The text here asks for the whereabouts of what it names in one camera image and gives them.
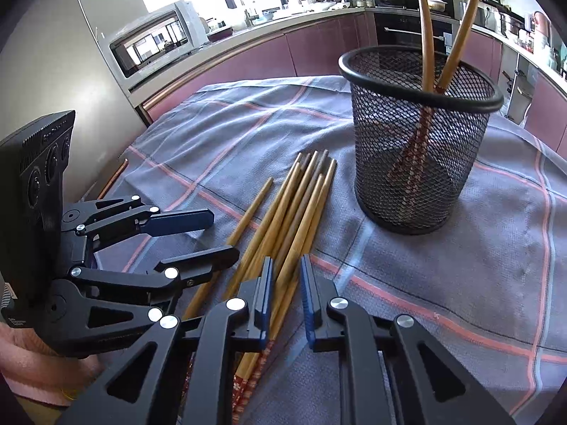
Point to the wooden chopstick red patterned end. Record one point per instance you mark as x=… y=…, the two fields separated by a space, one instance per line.
x=460 y=40
x=424 y=31

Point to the silver microwave oven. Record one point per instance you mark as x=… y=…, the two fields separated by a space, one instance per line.
x=146 y=44

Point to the black built-in oven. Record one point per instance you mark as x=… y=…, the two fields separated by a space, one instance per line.
x=398 y=40

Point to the white dish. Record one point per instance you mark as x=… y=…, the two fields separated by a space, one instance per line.
x=321 y=6

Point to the white casserole pot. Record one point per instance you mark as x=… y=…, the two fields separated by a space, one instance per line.
x=436 y=2

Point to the black mesh holder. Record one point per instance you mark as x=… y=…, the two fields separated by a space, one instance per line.
x=460 y=177

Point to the kitchen counter purple cabinets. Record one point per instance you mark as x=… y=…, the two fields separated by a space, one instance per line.
x=265 y=53

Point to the bundle of wooden chopsticks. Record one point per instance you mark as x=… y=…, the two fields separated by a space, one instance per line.
x=301 y=212

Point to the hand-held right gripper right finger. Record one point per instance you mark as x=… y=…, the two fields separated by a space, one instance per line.
x=308 y=301

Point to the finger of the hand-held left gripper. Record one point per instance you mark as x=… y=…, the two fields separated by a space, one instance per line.
x=177 y=223
x=208 y=261

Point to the grey checked tablecloth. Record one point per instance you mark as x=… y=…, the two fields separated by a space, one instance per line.
x=265 y=119

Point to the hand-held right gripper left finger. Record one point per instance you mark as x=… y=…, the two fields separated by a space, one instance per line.
x=265 y=301

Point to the grey refrigerator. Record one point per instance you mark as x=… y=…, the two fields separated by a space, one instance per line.
x=53 y=53

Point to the dark red tray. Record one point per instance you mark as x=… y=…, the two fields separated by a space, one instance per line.
x=220 y=34

